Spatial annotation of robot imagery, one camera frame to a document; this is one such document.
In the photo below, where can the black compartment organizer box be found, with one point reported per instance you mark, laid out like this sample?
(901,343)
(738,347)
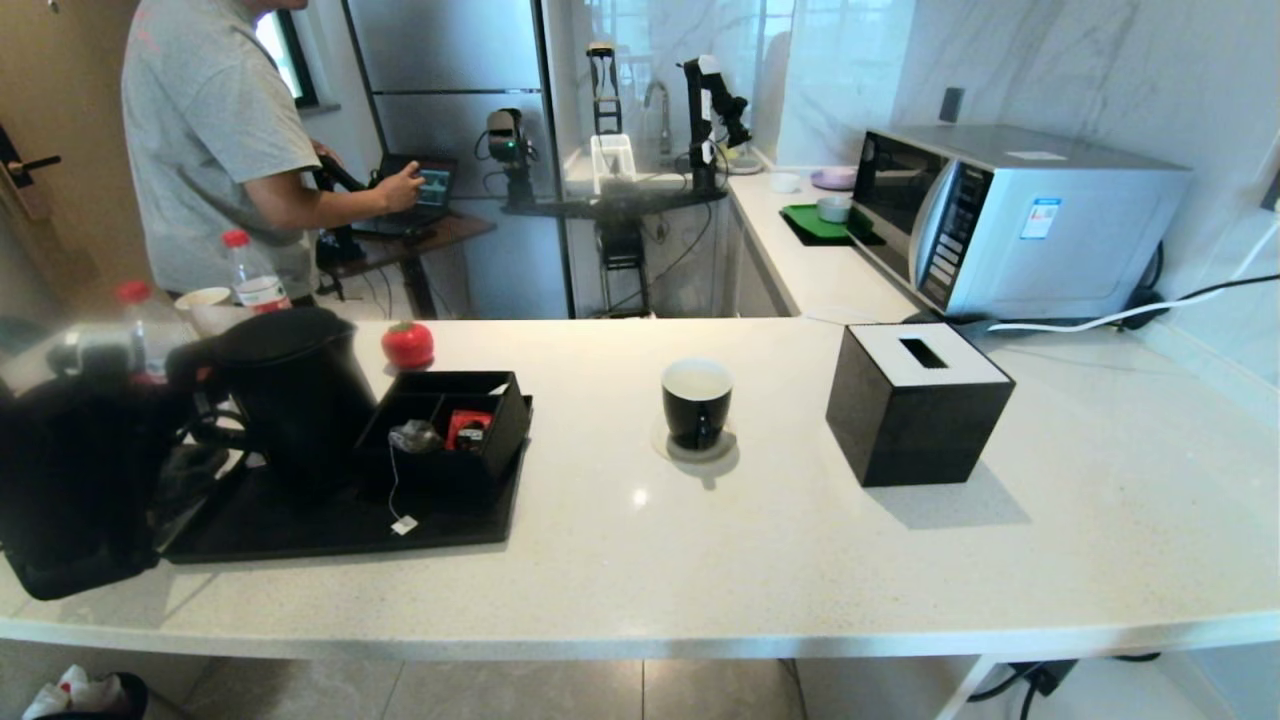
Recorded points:
(495,455)

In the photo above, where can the small white bowl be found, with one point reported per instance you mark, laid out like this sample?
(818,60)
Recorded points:
(785,183)

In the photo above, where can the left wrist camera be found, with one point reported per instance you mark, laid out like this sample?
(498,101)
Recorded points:
(90,350)

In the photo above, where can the green tray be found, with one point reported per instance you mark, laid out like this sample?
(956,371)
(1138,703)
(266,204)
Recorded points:
(810,223)

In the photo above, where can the brown wooden desk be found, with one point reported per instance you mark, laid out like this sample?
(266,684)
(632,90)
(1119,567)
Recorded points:
(450,232)

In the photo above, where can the white paper cup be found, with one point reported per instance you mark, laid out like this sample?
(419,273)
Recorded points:
(203,303)

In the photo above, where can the black tissue box white lid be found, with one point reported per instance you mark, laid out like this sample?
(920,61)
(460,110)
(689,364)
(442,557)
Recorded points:
(910,430)

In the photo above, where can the purple plate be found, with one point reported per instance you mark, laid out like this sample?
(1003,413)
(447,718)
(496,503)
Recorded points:
(833,180)

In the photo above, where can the person in grey t-shirt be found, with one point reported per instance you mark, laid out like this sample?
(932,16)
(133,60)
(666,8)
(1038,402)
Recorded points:
(210,130)

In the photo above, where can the black wall socket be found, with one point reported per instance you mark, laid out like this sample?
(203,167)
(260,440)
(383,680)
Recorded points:
(950,105)

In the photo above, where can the steel refrigerator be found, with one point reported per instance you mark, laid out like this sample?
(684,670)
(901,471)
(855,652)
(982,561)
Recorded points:
(450,60)

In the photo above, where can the silver microwave oven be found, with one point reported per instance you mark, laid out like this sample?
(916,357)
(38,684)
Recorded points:
(1050,250)

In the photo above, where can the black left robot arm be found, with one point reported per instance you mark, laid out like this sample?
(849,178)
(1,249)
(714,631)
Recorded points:
(50,520)

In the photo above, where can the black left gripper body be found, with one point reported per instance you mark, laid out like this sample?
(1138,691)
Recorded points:
(145,440)

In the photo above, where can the round clear coaster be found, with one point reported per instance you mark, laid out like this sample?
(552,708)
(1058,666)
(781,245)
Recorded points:
(663,449)

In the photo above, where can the round wooden board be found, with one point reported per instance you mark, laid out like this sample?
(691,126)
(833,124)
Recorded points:
(748,168)

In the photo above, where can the black cup white inside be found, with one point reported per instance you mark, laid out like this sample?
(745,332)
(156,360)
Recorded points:
(697,413)

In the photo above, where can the red packet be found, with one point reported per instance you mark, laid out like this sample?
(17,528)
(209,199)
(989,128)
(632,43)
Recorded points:
(468,425)

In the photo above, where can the window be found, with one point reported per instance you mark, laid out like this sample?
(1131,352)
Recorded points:
(285,60)

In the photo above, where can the red tomato shaped timer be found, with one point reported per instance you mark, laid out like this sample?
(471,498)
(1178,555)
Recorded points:
(408,345)

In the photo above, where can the black laptop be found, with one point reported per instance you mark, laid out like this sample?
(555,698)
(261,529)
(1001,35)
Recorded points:
(435,187)

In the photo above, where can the plastic water bottle red cap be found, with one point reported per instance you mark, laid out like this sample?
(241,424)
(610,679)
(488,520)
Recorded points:
(256,283)
(140,300)

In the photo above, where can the chrome faucet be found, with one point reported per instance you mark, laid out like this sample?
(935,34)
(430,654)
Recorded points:
(664,98)

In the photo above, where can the black serving tray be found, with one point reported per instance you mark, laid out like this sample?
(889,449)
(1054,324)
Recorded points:
(330,525)

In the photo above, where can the black trash bin with paper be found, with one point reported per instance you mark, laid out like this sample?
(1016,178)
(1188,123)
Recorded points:
(125,695)

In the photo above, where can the black camera with green light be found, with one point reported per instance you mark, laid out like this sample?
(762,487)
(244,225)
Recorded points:
(508,133)

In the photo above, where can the black electric kettle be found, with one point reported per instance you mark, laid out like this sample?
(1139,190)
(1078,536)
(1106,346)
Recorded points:
(300,400)

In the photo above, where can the small grey bowl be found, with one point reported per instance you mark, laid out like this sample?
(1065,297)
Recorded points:
(832,209)

